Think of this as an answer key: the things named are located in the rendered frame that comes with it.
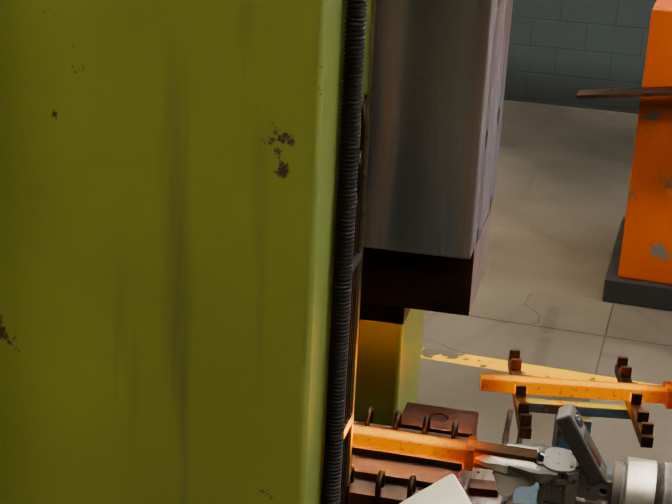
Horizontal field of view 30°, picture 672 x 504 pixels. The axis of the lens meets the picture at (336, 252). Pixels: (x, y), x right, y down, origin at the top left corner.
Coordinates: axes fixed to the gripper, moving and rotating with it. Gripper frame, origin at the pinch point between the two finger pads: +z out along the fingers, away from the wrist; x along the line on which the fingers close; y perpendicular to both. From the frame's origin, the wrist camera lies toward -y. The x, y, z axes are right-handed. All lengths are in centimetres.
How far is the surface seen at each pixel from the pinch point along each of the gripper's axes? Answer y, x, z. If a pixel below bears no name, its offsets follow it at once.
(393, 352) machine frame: -4.3, 22.6, 18.2
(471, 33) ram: -64, -17, 5
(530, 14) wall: 36, 764, 49
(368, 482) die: 2.8, -8.9, 15.7
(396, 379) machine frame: 0.6, 22.7, 17.4
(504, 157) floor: 101, 586, 45
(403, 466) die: 1.8, -4.4, 11.4
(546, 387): 8.7, 45.9, -6.9
